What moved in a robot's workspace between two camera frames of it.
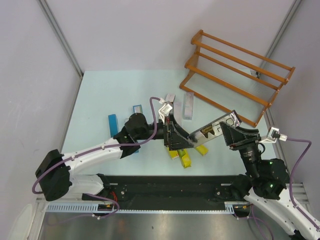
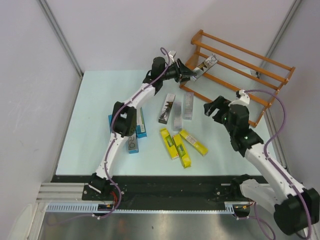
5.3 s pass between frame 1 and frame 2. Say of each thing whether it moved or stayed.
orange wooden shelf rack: stayed
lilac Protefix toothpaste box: stayed
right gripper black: moved
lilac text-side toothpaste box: stayed
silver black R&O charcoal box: moved
